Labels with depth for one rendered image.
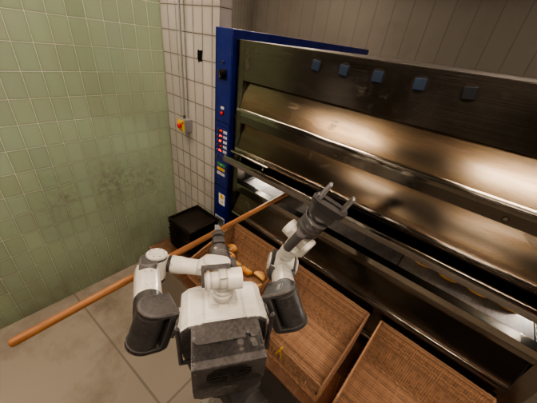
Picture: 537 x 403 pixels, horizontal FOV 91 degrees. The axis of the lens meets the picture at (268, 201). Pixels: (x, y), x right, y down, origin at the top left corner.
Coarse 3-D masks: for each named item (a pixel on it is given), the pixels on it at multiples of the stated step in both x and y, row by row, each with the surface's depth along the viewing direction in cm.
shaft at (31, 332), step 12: (264, 204) 171; (240, 216) 157; (228, 228) 149; (204, 240) 137; (180, 252) 127; (132, 276) 112; (108, 288) 105; (84, 300) 100; (96, 300) 102; (60, 312) 95; (72, 312) 96; (48, 324) 91; (24, 336) 87
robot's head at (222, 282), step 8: (208, 272) 78; (216, 272) 80; (224, 272) 79; (232, 272) 79; (240, 272) 79; (216, 280) 78; (224, 280) 78; (232, 280) 78; (240, 280) 78; (216, 288) 78; (224, 288) 79; (232, 288) 79; (240, 288) 80; (216, 296) 81; (224, 296) 81
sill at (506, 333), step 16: (256, 192) 189; (288, 208) 176; (336, 240) 154; (368, 256) 144; (384, 272) 140; (400, 272) 136; (416, 288) 131; (432, 288) 129; (448, 304) 123; (464, 304) 123; (480, 320) 116; (496, 320) 117; (496, 336) 114; (512, 336) 111; (528, 352) 108
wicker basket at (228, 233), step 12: (240, 228) 208; (228, 240) 213; (240, 240) 210; (252, 240) 202; (204, 252) 195; (240, 252) 211; (252, 252) 203; (264, 252) 196; (252, 264) 204; (264, 264) 197; (192, 276) 188; (252, 276) 199; (264, 288) 172
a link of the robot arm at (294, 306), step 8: (296, 288) 97; (296, 296) 88; (280, 304) 86; (288, 304) 86; (296, 304) 87; (280, 312) 88; (288, 312) 86; (296, 312) 87; (280, 320) 89; (288, 320) 87; (296, 320) 87
